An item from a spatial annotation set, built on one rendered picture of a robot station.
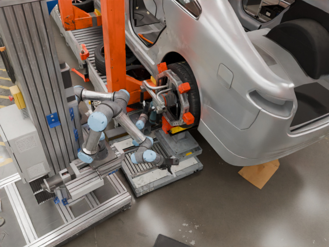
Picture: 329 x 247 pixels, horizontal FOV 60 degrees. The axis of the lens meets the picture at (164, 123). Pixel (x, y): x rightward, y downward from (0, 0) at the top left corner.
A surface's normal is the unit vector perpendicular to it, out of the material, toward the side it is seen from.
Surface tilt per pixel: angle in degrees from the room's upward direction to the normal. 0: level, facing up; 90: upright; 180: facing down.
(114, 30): 90
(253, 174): 1
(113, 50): 90
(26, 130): 0
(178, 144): 0
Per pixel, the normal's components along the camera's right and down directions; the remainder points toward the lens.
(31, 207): 0.07, -0.71
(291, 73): 0.25, -0.43
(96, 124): -0.25, 0.56
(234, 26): -0.11, -0.43
